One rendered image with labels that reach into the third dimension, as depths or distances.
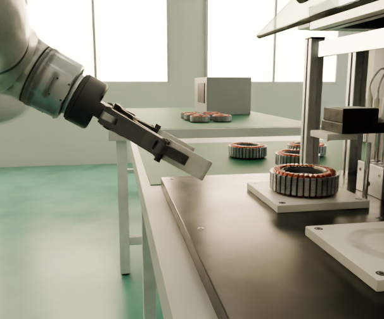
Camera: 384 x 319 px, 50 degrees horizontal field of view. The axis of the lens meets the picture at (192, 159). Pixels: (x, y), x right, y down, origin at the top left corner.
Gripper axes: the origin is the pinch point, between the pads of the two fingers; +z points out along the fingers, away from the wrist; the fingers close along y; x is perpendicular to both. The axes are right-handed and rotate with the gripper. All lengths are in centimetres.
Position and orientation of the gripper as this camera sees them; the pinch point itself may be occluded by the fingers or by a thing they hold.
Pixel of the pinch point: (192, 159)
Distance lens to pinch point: 65.4
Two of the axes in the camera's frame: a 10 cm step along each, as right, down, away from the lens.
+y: 1.7, 1.8, -9.7
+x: 4.9, -8.7, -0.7
